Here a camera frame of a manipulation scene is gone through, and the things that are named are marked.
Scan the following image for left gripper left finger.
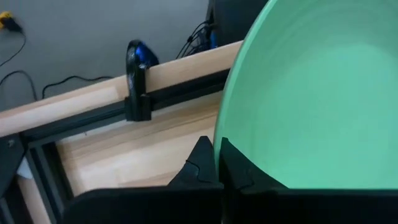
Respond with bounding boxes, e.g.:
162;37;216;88
167;136;223;189

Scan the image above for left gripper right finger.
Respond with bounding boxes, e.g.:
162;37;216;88
219;136;289;192

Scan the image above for green plate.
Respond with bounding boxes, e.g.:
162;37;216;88
213;0;398;190

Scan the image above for black table clamp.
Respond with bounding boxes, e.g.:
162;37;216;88
124;39;160;123

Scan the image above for black equipment case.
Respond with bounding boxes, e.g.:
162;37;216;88
206;0;270;48

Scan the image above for black cable bundle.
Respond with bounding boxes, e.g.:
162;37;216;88
175;19;218;60

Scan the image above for black floor cable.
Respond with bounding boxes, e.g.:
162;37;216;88
41;75;114;100
0;70;39;102

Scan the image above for yellow extension cable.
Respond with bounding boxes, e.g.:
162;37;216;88
0;11;23;32

